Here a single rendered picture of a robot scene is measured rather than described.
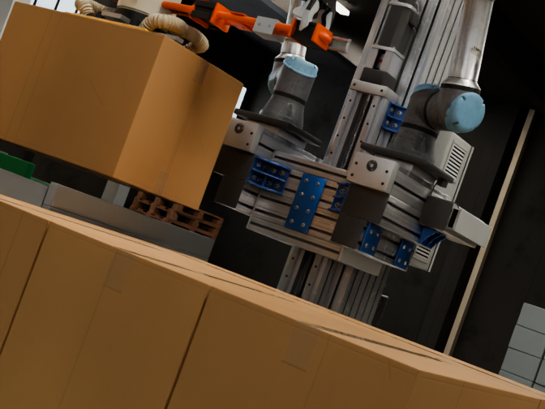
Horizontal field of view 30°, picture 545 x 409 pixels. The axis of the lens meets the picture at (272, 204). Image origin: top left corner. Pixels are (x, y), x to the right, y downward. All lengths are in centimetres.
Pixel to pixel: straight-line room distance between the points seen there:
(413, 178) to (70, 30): 107
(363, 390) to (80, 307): 58
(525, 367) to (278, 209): 716
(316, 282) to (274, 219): 24
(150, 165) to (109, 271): 99
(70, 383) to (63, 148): 110
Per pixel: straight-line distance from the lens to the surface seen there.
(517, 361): 1020
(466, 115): 296
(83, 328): 185
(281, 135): 327
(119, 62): 279
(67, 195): 263
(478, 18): 301
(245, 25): 286
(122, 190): 360
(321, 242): 308
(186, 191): 293
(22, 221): 200
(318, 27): 266
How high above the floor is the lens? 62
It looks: 3 degrees up
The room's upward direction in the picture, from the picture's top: 20 degrees clockwise
